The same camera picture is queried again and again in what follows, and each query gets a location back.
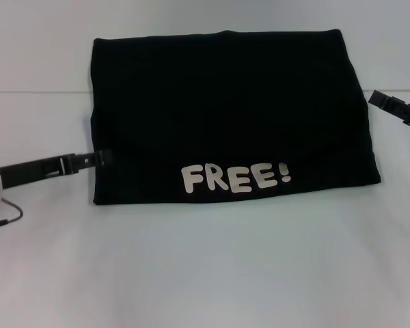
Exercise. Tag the black shirt with white print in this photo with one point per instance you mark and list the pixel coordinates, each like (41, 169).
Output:
(225, 112)

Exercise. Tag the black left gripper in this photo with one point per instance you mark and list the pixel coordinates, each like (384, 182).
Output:
(37, 169)

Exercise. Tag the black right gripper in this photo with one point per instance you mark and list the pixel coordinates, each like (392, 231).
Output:
(408, 112)

